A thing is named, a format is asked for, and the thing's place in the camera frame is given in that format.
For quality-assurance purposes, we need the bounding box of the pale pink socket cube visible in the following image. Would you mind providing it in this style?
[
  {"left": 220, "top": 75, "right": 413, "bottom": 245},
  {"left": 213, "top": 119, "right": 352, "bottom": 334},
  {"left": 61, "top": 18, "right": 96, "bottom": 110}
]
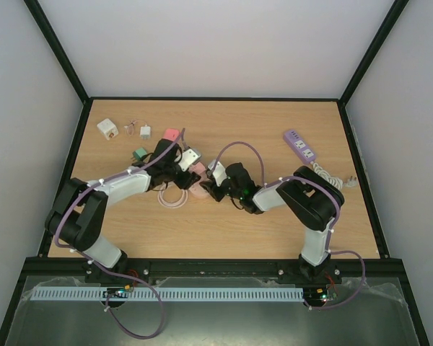
[{"left": 189, "top": 162, "right": 206, "bottom": 177}]

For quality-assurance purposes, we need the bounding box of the round pink socket base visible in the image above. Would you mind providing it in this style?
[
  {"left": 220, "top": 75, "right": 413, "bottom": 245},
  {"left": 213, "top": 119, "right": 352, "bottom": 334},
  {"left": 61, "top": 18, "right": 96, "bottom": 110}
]
[{"left": 188, "top": 179, "right": 209, "bottom": 199}]

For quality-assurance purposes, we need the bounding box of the red pink plug adapter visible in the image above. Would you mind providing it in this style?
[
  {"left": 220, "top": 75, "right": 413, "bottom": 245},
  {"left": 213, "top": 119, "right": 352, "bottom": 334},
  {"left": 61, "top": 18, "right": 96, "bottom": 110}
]
[{"left": 162, "top": 128, "right": 180, "bottom": 142}]

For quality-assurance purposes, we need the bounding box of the green plug adapter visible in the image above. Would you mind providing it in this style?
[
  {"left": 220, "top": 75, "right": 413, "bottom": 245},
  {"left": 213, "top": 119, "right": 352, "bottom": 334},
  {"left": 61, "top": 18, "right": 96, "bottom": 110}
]
[{"left": 132, "top": 147, "right": 150, "bottom": 162}]

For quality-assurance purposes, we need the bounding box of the white charger plug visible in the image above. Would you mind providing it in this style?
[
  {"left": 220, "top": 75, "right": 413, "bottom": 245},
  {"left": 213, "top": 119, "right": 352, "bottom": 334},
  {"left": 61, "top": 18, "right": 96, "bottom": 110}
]
[{"left": 139, "top": 125, "right": 152, "bottom": 140}]

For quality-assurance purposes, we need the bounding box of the purple power strip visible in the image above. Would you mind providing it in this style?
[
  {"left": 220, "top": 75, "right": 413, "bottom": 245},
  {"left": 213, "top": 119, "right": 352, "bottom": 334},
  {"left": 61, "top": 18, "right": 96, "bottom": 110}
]
[{"left": 283, "top": 129, "right": 316, "bottom": 165}]

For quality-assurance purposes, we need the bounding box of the white tiger cube plug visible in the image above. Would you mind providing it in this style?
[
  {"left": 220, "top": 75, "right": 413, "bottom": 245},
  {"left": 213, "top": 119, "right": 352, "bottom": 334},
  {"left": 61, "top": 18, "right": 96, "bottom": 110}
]
[{"left": 97, "top": 118, "right": 118, "bottom": 141}]

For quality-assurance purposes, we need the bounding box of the white power strip cord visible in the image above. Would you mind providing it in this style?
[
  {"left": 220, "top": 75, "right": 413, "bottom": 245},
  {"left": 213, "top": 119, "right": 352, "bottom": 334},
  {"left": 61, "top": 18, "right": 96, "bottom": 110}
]
[{"left": 311, "top": 161, "right": 358, "bottom": 189}]

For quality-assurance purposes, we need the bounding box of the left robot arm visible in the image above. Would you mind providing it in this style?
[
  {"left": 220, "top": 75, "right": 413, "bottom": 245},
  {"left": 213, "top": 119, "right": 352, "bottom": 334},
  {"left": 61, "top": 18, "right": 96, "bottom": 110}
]
[{"left": 45, "top": 138, "right": 201, "bottom": 269}]

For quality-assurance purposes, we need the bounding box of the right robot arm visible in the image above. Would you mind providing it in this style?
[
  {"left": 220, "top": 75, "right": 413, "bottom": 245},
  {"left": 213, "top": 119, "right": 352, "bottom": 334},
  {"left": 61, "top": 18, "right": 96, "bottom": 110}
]
[{"left": 200, "top": 162, "right": 344, "bottom": 283}]

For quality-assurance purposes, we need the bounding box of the grey metal tray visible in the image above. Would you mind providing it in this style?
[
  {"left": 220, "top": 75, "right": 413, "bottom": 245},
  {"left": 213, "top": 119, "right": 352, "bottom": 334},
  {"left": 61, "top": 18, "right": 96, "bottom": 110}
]
[{"left": 5, "top": 277, "right": 419, "bottom": 345}]

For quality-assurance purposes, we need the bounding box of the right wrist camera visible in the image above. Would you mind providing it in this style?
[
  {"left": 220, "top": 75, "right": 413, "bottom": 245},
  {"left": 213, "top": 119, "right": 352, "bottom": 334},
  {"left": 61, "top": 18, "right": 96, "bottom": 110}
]
[{"left": 207, "top": 159, "right": 227, "bottom": 187}]

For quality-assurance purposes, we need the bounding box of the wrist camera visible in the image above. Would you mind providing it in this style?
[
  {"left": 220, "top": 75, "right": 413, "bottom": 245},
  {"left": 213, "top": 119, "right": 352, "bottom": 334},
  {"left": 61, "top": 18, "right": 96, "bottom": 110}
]
[
  {"left": 207, "top": 159, "right": 227, "bottom": 187},
  {"left": 177, "top": 148, "right": 201, "bottom": 172}
]

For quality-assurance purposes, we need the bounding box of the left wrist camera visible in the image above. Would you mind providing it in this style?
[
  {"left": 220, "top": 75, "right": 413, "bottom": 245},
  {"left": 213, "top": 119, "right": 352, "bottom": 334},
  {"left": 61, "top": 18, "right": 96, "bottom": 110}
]
[{"left": 177, "top": 148, "right": 201, "bottom": 172}]

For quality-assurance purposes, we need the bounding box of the pink coiled cable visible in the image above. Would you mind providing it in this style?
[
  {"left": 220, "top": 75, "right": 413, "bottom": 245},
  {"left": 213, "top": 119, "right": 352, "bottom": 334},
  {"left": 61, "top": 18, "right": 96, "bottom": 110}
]
[{"left": 157, "top": 187, "right": 188, "bottom": 209}]

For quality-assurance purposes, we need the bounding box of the black frame rail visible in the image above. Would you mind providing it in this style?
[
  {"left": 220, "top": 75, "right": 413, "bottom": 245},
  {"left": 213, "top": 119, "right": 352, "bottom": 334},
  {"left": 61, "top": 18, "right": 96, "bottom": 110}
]
[{"left": 22, "top": 257, "right": 406, "bottom": 285}]

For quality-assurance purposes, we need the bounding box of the white slotted cable duct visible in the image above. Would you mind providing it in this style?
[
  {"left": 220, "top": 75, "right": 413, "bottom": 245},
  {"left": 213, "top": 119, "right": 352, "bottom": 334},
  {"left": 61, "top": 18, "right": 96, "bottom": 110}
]
[{"left": 30, "top": 286, "right": 304, "bottom": 303}]

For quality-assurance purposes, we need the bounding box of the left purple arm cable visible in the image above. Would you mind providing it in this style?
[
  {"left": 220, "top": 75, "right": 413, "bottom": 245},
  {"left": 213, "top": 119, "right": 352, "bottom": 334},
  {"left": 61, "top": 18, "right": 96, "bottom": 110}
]
[{"left": 55, "top": 128, "right": 165, "bottom": 340}]

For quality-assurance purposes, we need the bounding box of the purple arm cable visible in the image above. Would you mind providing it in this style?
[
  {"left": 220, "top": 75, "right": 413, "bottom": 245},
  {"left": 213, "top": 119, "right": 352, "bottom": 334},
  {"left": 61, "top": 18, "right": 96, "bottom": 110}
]
[
  {"left": 55, "top": 128, "right": 165, "bottom": 340},
  {"left": 214, "top": 141, "right": 366, "bottom": 311}
]

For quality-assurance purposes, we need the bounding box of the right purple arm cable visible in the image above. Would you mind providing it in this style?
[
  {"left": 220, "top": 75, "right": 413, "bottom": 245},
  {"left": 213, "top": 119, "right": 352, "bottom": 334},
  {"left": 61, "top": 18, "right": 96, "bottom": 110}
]
[{"left": 214, "top": 141, "right": 366, "bottom": 311}]

